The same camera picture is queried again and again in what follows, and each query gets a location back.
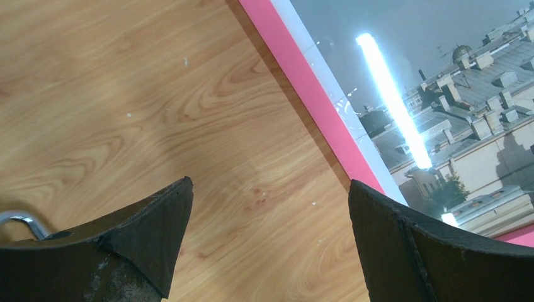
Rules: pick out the city buildings photo print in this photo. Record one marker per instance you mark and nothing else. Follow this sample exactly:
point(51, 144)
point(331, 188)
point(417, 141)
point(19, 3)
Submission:
point(459, 104)

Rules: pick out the wooden picture frame pink inlay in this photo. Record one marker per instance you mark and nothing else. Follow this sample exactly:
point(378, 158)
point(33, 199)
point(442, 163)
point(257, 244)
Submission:
point(317, 104)

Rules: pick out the black poker chip case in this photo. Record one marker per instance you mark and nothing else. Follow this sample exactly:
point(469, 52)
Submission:
point(35, 225)

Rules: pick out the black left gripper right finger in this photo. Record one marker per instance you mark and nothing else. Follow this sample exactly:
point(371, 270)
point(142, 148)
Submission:
point(408, 256)

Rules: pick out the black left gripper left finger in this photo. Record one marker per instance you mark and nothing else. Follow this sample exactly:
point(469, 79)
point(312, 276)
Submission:
point(127, 255)

